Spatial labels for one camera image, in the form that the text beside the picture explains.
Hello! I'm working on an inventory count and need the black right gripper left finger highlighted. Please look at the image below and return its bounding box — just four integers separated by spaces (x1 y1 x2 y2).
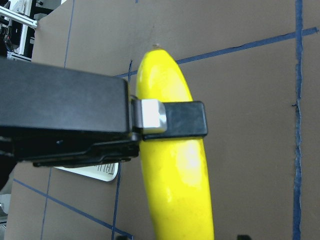
116 235 129 240

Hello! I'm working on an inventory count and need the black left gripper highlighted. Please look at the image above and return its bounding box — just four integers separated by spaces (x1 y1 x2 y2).
0 58 139 187

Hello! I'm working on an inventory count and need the white bear print tray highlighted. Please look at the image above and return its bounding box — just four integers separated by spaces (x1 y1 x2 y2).
56 163 119 182

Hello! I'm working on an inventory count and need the yellow banana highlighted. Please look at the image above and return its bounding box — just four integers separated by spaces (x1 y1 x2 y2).
136 46 214 240

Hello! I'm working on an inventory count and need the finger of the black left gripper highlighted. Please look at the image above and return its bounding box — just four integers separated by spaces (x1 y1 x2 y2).
130 95 208 141

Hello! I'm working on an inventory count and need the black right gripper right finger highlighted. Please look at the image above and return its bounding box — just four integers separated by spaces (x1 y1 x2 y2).
237 234 249 240

